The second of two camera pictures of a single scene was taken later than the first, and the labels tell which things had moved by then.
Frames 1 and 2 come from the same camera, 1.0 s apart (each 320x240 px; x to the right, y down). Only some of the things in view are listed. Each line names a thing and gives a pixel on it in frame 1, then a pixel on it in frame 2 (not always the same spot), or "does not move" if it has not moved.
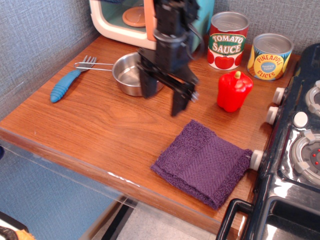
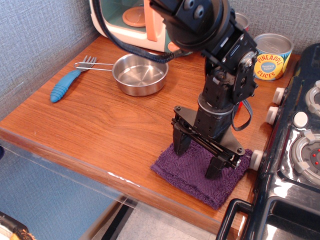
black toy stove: x=286 y=205 does not move
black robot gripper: x=168 y=61 to x=209 y=130
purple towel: x=211 y=168 does not move
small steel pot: x=125 y=71 does not move
